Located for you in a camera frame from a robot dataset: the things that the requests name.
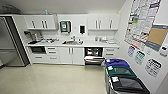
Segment stainless steel dishwasher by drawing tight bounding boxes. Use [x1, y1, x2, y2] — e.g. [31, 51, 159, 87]
[83, 46, 107, 66]

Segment chrome sink faucet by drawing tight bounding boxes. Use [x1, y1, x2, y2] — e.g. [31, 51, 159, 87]
[70, 35, 78, 42]

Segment blue dish soap bottle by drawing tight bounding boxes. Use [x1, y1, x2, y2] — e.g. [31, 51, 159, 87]
[94, 36, 99, 43]

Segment white base cabinet with doors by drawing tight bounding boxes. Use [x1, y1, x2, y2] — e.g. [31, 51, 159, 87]
[59, 46, 86, 66]

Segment grey paper towel dispenser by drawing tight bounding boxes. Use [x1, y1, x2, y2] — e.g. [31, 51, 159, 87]
[59, 20, 73, 34]

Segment blue lidded recycling bin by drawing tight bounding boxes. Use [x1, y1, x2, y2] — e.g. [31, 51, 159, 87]
[104, 58, 131, 78]

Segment green lidded bin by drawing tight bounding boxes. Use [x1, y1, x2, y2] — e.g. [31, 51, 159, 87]
[105, 65, 138, 88]

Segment black microwave oven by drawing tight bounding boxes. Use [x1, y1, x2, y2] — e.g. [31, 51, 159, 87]
[29, 45, 47, 55]

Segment teal bottle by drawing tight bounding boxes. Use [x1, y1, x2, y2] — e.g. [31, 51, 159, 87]
[44, 8, 49, 16]

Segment grey trash bin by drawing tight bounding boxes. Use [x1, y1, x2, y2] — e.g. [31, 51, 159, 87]
[108, 75, 151, 94]

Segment stainless steel refrigerator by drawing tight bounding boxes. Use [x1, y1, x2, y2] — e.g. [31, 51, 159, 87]
[0, 15, 31, 68]

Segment white wall cabinet three doors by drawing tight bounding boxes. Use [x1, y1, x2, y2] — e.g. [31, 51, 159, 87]
[87, 13, 121, 31]

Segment white wall cabinet two doors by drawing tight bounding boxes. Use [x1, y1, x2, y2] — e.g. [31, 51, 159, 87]
[23, 14, 60, 31]

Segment green round wall sign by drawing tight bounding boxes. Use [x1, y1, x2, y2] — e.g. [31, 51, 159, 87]
[134, 50, 146, 66]

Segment red white wall poster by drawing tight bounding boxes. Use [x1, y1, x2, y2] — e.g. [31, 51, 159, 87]
[124, 0, 163, 51]

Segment yellow wall poster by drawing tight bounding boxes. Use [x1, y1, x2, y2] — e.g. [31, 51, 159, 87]
[145, 23, 168, 53]

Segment small white wall device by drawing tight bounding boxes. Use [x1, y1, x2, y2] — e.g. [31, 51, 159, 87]
[158, 44, 168, 57]

